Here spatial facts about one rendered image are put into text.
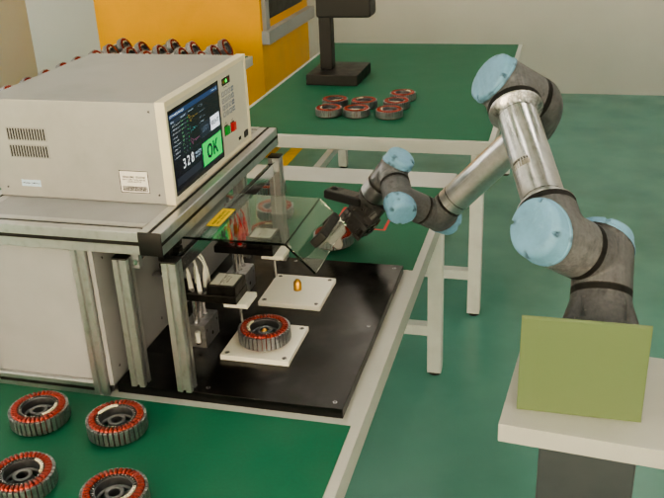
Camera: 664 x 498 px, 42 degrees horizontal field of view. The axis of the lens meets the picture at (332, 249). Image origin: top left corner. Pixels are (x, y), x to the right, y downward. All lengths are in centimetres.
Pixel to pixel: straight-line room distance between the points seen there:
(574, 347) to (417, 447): 128
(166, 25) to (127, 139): 392
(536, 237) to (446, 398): 151
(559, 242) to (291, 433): 60
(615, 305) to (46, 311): 109
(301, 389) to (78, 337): 45
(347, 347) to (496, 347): 158
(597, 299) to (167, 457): 84
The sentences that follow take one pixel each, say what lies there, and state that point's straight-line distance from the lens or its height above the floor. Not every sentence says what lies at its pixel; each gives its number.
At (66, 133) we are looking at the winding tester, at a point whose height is 125.
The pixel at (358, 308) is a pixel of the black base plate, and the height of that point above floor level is 77.
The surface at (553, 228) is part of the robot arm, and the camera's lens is 159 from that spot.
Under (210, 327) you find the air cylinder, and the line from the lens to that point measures 188.
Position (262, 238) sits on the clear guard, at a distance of 163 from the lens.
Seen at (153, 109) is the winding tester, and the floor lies 131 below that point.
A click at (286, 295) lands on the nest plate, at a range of 203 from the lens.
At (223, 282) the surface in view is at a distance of 180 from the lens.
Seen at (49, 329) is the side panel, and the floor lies 88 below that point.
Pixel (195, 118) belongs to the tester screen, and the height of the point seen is 125.
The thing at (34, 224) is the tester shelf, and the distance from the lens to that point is 169.
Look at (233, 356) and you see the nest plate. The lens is 181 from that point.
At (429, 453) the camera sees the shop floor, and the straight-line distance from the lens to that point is 280.
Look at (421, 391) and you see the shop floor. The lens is 307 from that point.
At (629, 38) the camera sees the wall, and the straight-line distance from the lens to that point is 695.
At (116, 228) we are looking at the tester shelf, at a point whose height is 111.
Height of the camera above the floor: 171
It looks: 24 degrees down
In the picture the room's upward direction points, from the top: 3 degrees counter-clockwise
